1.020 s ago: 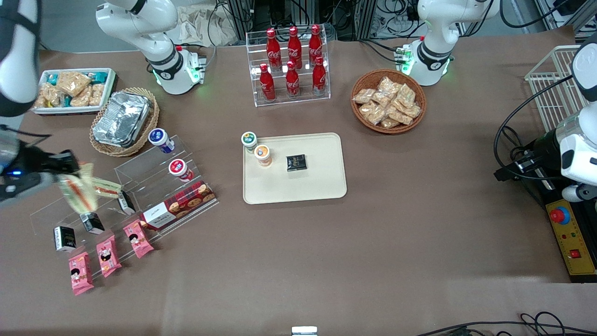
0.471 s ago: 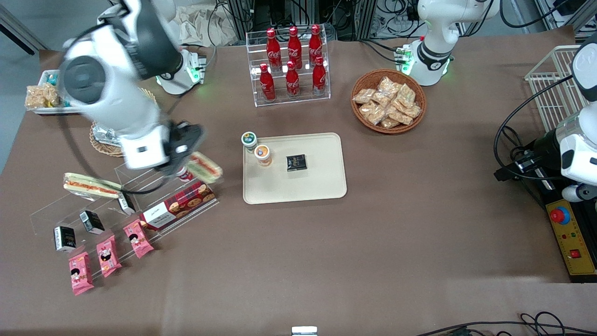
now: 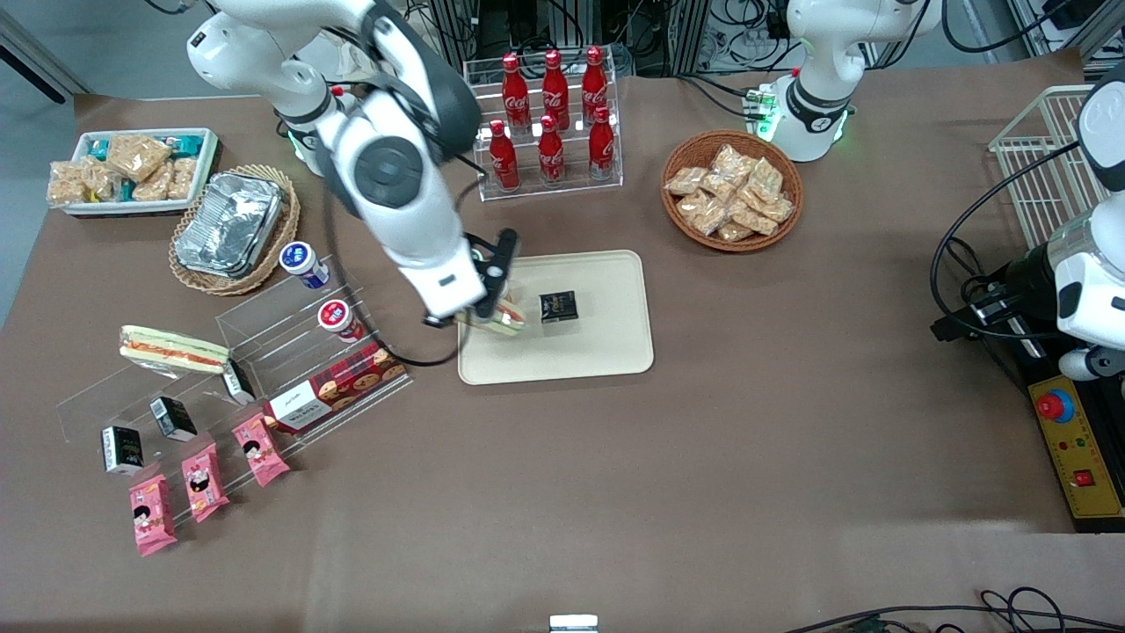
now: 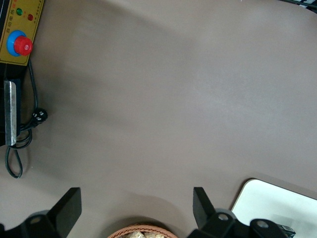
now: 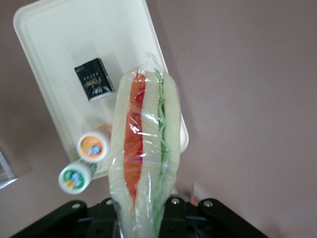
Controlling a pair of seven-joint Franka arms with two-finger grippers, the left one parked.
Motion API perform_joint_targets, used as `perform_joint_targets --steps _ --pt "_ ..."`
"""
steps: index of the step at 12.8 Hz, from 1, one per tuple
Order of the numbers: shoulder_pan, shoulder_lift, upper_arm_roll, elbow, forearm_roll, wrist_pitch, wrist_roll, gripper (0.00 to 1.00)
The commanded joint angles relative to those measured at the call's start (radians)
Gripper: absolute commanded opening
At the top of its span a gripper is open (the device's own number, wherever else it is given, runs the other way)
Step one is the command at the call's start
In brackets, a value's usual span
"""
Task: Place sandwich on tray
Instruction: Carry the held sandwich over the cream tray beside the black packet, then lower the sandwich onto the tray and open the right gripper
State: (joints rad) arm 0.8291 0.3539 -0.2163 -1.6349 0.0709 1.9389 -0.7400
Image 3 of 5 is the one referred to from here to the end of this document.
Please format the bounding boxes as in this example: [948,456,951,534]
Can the round wicker basket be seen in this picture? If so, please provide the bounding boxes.
[660,129,805,254]

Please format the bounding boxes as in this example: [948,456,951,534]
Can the aluminium frame rack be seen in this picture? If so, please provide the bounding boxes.
[429,0,796,80]

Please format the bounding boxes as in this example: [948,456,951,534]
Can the pink snack packet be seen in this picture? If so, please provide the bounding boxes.
[128,474,178,558]
[180,442,231,525]
[230,412,292,488]

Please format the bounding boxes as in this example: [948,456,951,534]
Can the white rectangular snack bin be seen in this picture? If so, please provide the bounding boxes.
[65,128,221,217]

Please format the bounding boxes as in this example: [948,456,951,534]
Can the red lid yogurt cup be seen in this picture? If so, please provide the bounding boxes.
[317,299,365,343]

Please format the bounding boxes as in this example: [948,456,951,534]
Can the black floor cables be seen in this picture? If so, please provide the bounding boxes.
[780,586,1125,633]

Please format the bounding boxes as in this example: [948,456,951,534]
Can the red cola bottle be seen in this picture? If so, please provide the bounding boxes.
[536,114,567,186]
[541,49,571,129]
[580,46,610,120]
[488,120,521,193]
[500,54,532,134]
[587,106,617,180]

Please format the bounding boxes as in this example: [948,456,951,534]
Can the stack of foil trays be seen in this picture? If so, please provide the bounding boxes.
[174,172,285,279]

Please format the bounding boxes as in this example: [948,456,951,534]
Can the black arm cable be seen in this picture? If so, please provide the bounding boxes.
[321,176,463,368]
[930,141,1082,346]

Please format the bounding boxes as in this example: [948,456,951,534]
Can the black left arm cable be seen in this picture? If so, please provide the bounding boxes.
[930,141,1082,346]

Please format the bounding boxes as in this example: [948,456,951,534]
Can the white wire basket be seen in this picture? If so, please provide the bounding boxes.
[988,84,1110,252]

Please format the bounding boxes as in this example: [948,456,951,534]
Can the blue lid yogurt cup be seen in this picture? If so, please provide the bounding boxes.
[279,241,331,290]

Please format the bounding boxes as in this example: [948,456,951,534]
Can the clear acrylic tiered stand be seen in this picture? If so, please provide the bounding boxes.
[57,255,414,528]

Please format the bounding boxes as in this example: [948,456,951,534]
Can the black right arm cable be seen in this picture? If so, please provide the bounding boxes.
[321,176,463,368]

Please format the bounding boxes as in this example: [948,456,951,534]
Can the long sandwich in clear wrap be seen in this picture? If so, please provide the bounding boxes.
[119,324,232,375]

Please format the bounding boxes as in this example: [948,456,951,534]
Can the yellow control box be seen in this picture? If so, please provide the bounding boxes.
[1027,373,1125,534]

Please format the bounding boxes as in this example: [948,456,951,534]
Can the triangular sandwich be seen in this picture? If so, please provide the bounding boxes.
[464,297,529,340]

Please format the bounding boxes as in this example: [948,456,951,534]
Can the clear acrylic bottle rack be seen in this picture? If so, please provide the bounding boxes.
[462,54,624,204]

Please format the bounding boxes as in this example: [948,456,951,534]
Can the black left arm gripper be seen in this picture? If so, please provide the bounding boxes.
[965,244,1063,342]

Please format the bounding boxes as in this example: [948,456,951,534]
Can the dark metal bar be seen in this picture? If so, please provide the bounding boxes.
[0,11,89,106]

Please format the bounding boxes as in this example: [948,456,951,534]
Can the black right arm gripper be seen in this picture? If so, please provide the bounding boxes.
[476,229,520,318]

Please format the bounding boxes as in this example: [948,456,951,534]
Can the beige plastic tray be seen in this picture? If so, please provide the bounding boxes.
[457,250,656,387]

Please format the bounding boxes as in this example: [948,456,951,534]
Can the red plaid cookie box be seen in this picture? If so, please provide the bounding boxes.
[263,340,409,434]

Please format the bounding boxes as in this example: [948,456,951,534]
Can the oval wicker basket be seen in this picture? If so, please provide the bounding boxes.
[169,164,301,296]

